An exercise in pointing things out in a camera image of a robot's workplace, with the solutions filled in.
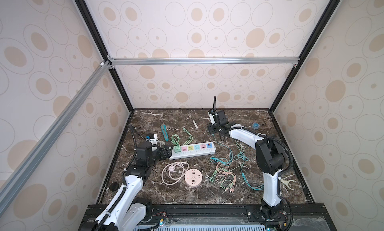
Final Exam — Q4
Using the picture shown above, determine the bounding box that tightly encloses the light green plug adapter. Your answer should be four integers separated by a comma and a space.
173, 145, 182, 153

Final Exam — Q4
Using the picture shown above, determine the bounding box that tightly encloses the light green cable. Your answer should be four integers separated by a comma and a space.
170, 127, 194, 146

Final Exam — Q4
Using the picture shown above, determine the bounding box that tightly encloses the teal blue cable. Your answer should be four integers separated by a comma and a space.
209, 138, 234, 166

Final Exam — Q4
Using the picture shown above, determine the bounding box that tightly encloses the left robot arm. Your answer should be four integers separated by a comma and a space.
79, 124, 172, 231

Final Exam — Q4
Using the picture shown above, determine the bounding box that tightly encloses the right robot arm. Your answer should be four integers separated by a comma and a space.
207, 97, 293, 221

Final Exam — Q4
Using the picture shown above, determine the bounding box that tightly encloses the teal peeler tool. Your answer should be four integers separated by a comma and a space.
161, 123, 169, 142

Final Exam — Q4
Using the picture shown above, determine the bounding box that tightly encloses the white multicolour power strip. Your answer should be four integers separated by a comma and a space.
169, 142, 216, 160

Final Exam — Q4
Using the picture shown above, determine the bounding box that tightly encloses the pink round socket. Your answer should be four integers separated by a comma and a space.
185, 169, 203, 188

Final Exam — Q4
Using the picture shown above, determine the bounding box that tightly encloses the blue bottle cap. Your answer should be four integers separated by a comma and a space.
252, 123, 260, 130

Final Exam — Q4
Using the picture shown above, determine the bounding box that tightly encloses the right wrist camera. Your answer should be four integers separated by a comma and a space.
209, 110, 217, 125

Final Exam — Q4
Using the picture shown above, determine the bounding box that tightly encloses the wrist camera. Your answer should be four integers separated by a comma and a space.
146, 133, 159, 148
209, 110, 217, 125

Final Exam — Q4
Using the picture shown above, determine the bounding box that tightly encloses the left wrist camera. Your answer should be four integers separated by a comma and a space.
146, 133, 159, 148

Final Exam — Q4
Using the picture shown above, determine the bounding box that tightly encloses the pink coiled socket cable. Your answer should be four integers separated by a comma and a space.
161, 161, 190, 186

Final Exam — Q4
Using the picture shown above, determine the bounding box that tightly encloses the rear aluminium rail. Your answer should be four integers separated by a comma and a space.
110, 57, 300, 65

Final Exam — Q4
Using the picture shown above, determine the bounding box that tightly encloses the aluminium rail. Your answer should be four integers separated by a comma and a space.
1, 60, 111, 216
110, 57, 300, 65

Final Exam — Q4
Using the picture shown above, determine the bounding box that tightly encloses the left aluminium rail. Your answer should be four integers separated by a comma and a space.
1, 60, 111, 216

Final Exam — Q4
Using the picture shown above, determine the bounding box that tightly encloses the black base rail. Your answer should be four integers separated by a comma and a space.
78, 203, 337, 231

